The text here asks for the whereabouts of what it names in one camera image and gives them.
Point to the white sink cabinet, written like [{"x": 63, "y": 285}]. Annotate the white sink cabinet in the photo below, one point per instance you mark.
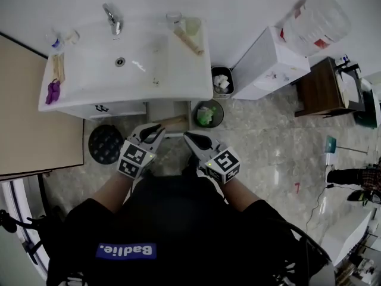
[{"x": 119, "y": 110}]

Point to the purple cloth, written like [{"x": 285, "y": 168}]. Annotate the purple cloth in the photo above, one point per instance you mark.
[{"x": 53, "y": 92}]

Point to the person's black shirt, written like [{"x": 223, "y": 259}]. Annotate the person's black shirt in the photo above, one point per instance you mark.
[{"x": 178, "y": 219}]

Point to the rectangular grey trash bin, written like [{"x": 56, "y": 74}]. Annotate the rectangular grey trash bin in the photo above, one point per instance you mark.
[{"x": 221, "y": 83}]

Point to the white low cabinet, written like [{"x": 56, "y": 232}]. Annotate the white low cabinet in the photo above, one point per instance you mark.
[{"x": 348, "y": 234}]

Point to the dark wooden side table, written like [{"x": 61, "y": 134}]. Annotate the dark wooden side table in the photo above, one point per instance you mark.
[{"x": 320, "y": 91}]

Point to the wooden stick item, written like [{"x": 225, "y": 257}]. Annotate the wooden stick item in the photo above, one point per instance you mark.
[{"x": 174, "y": 121}]

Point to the white drawer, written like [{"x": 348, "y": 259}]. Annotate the white drawer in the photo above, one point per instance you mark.
[{"x": 169, "y": 109}]

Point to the clear glass jar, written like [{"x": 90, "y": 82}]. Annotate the clear glass jar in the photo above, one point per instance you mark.
[{"x": 174, "y": 19}]

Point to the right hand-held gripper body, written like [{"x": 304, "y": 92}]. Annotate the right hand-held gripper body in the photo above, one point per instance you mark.
[{"x": 224, "y": 165}]

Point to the pale green cup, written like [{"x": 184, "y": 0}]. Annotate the pale green cup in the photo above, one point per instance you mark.
[{"x": 193, "y": 27}]

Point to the small clear soap dish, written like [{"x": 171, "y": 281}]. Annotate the small clear soap dish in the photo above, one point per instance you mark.
[{"x": 72, "y": 37}]

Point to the chrome faucet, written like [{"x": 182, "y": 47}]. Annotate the chrome faucet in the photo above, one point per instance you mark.
[{"x": 111, "y": 19}]

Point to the round black trash bin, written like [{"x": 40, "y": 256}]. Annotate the round black trash bin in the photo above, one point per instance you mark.
[{"x": 208, "y": 113}]

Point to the white water dispenser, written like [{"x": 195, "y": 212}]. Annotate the white water dispenser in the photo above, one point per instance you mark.
[{"x": 268, "y": 67}]

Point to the small clear plastic bottle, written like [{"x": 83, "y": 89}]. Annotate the small clear plastic bottle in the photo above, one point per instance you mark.
[{"x": 56, "y": 42}]

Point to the black stand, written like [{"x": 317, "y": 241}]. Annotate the black stand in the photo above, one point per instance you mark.
[{"x": 355, "y": 70}]

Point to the person's right forearm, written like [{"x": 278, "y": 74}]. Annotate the person's right forearm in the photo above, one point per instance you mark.
[{"x": 238, "y": 195}]

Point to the white ceramic sink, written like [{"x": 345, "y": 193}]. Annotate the white ceramic sink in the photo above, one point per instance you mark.
[{"x": 98, "y": 79}]

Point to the round black stool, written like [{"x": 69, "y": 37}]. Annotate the round black stool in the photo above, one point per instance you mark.
[{"x": 105, "y": 144}]

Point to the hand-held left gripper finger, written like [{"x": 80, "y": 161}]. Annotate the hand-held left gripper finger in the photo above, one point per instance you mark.
[
  {"x": 143, "y": 127},
  {"x": 158, "y": 140}
]

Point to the light wooden door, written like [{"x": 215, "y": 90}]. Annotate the light wooden door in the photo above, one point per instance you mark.
[{"x": 35, "y": 106}]

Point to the wooden rolling pin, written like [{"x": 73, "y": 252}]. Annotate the wooden rolling pin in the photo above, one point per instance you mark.
[{"x": 187, "y": 42}]

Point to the wooden brush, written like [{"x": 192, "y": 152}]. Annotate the wooden brush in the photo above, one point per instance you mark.
[{"x": 59, "y": 67}]

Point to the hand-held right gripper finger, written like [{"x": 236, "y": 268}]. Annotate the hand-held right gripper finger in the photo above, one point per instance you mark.
[
  {"x": 205, "y": 140},
  {"x": 195, "y": 149}
]

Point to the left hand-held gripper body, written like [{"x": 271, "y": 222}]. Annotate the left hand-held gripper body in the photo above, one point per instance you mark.
[{"x": 134, "y": 159}]

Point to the person's left forearm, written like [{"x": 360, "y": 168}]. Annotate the person's left forearm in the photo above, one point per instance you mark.
[{"x": 114, "y": 191}]

